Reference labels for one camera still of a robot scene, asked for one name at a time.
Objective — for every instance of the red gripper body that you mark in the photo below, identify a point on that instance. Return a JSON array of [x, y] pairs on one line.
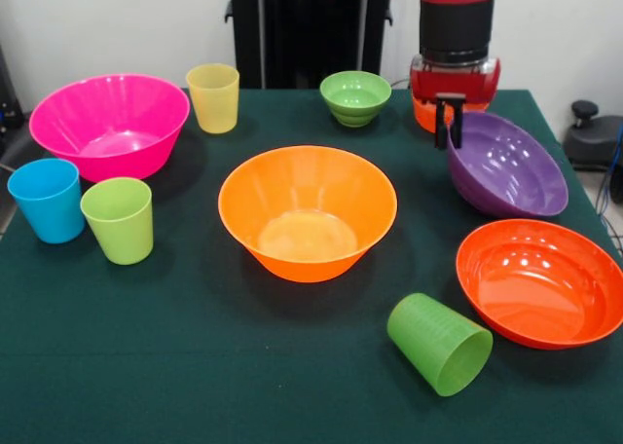
[[452, 81]]

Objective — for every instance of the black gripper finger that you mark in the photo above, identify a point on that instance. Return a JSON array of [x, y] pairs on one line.
[[458, 122], [441, 127]]

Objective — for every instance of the purple bowl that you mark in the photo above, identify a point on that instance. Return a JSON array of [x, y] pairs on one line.
[[511, 171]]

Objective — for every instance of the large orange bowl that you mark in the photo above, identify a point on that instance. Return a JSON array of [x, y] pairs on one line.
[[306, 210]]

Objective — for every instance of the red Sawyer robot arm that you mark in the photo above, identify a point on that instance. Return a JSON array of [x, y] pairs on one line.
[[455, 20]]

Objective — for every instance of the small orange bowl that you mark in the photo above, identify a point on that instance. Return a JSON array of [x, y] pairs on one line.
[[423, 118]]

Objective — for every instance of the small green bowl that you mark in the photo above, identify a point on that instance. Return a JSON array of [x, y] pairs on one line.
[[354, 98]]

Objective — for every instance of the black stand base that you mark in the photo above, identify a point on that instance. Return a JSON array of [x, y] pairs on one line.
[[591, 137]]

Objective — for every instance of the wide red-orange bowl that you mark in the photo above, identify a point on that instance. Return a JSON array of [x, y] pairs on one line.
[[535, 288]]

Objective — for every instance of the yellow cup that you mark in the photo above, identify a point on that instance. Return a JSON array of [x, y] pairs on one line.
[[212, 98]]

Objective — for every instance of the large pink bowl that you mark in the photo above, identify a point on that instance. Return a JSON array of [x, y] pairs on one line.
[[109, 122]]

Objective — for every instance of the lime green cup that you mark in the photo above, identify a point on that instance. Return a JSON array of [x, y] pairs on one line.
[[119, 220]]

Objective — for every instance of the dark green tablecloth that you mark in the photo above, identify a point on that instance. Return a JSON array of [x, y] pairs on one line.
[[194, 366]]

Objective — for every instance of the blue cup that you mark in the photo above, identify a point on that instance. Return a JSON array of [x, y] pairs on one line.
[[48, 200]]

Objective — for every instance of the dark equipment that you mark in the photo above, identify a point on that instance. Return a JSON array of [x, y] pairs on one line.
[[7, 108]]

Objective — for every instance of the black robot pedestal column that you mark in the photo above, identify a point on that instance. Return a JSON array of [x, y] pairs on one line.
[[302, 25]]

